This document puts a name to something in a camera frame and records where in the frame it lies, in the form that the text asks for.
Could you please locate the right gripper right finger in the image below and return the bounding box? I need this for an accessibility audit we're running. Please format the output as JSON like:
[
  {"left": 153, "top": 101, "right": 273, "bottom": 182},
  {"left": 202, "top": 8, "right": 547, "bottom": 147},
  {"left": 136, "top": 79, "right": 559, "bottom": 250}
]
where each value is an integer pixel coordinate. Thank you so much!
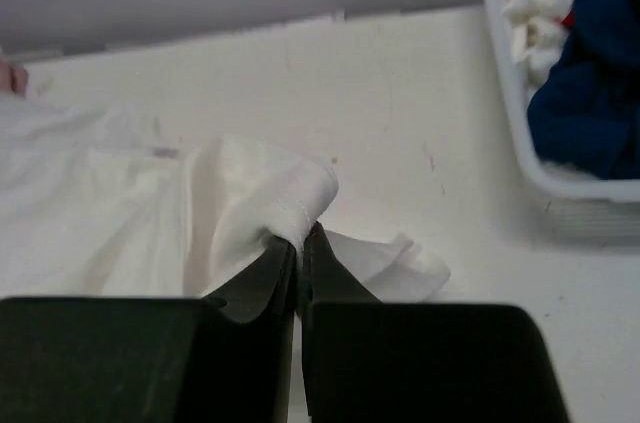
[{"left": 299, "top": 225, "right": 569, "bottom": 422}]

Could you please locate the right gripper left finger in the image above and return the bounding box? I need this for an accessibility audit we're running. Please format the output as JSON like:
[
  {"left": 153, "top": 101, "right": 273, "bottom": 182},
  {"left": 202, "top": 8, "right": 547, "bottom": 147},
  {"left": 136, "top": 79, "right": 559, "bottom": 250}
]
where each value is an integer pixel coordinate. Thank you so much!
[{"left": 1, "top": 238, "right": 296, "bottom": 422}]

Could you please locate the white cartoon-print t-shirt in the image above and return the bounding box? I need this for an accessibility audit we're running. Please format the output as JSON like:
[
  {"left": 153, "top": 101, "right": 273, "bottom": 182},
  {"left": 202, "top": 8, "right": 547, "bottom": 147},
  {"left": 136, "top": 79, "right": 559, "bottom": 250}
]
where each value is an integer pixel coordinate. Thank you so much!
[{"left": 0, "top": 92, "right": 452, "bottom": 303}]

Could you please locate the blue t-shirt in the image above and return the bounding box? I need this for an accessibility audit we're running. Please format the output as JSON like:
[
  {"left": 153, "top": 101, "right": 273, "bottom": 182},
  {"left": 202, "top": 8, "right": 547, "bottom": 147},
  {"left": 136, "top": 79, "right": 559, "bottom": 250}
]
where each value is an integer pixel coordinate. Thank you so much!
[{"left": 527, "top": 0, "right": 639, "bottom": 180}]

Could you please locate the white plastic basket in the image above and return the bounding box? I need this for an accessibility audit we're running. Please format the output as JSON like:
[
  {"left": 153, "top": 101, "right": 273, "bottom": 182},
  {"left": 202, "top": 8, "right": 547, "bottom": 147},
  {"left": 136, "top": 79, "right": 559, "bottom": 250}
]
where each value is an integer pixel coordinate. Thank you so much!
[{"left": 484, "top": 0, "right": 639, "bottom": 245}]

